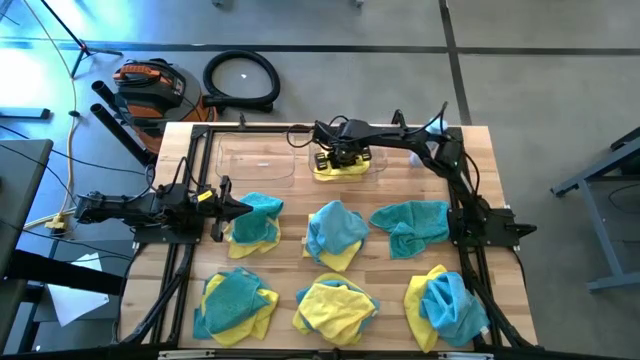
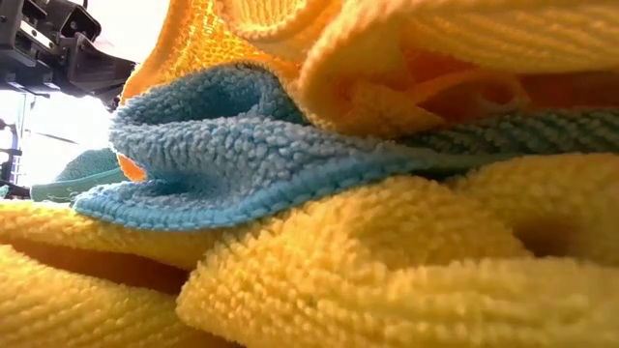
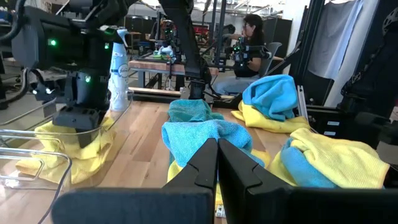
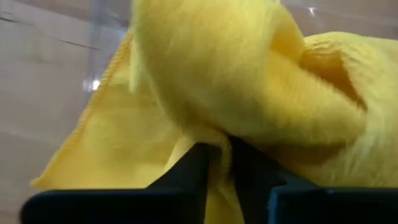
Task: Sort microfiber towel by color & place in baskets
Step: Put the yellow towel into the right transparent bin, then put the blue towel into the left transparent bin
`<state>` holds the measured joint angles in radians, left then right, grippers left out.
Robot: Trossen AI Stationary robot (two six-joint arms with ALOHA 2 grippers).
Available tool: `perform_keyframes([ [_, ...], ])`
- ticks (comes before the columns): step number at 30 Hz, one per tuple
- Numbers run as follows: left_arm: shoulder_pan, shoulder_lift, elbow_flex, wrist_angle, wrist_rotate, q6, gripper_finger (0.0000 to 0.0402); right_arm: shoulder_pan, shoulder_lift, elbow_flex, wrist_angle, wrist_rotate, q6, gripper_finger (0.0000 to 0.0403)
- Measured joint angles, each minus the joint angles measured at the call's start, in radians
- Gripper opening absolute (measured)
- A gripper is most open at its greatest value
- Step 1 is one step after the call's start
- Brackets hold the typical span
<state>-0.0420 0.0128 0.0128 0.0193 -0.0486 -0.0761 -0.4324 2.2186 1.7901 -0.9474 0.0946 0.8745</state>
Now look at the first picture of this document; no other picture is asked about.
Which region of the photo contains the dark grey table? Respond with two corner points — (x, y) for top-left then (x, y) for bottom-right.
(0, 138), (55, 281)

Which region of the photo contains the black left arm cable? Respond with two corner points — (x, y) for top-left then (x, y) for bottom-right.
(143, 155), (202, 202)

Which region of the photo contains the white paper sheet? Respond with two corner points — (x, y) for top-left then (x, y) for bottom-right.
(47, 252), (110, 327)

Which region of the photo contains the black table leg bar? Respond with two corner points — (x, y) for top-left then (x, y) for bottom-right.
(0, 248), (124, 297)

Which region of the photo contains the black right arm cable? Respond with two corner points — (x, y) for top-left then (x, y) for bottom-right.
(286, 101), (482, 199)

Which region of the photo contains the black tripod stand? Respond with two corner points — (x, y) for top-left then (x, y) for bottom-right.
(39, 0), (124, 79)

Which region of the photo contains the light blue air freshener bottle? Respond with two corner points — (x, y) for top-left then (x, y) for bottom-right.
(408, 115), (450, 169)

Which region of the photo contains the black coiled vacuum hose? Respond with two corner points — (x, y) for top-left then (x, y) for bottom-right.
(202, 48), (282, 114)

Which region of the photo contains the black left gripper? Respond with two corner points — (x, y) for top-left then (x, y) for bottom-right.
(187, 174), (254, 244)

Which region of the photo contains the light blue microfiber towel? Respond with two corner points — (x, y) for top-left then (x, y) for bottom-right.
(294, 279), (381, 334)
(418, 271), (491, 349)
(304, 199), (371, 265)

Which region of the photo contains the blue-grey metal table frame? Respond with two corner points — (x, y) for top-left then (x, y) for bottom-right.
(549, 127), (640, 294)

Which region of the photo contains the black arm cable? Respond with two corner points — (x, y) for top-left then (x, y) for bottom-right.
(143, 155), (202, 202)
(286, 101), (482, 199)

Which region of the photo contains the silver frame bracket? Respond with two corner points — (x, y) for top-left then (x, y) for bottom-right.
(438, 351), (495, 360)
(157, 349), (217, 360)

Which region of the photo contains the clear plastic basket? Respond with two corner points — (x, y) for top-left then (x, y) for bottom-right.
(214, 131), (297, 189)
(307, 139), (389, 184)

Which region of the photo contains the yellow extension cord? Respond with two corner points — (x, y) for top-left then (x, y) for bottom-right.
(19, 0), (81, 235)

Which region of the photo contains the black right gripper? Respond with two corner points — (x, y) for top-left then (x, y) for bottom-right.
(313, 118), (374, 171)

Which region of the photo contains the black vacuum wand tube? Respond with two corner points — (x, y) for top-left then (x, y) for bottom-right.
(90, 79), (122, 109)
(89, 103), (157, 167)

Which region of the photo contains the orange and black shop vacuum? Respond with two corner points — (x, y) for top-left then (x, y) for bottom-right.
(112, 57), (219, 155)

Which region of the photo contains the dark metal table foot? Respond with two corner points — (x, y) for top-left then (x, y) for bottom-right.
(0, 107), (52, 120)

